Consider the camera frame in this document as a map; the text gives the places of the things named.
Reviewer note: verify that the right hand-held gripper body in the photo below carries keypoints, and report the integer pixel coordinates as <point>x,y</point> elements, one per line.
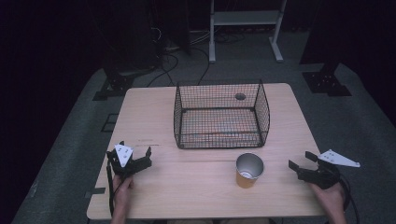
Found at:
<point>323,175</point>

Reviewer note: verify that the person's right hand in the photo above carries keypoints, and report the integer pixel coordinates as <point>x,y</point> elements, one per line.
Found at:
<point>331,197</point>

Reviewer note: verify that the orange paper cup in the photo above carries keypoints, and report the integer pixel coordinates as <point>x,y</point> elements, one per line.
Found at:
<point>249,171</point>

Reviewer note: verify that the person's left hand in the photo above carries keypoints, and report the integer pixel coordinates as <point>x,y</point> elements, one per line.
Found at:
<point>123,189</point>

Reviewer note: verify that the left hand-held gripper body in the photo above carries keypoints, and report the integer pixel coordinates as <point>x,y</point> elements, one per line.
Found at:
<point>130,166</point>

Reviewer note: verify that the black metal stand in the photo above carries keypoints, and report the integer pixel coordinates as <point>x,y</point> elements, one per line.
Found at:
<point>327,81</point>
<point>116,84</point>

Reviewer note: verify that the black tape strip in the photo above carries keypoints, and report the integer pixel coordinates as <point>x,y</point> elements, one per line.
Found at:
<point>95,192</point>

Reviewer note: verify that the grey round table grommet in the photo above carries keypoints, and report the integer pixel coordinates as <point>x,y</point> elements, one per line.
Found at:
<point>240,96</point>

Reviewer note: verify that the white metal table frame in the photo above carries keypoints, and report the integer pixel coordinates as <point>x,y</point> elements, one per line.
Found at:
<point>246,18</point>

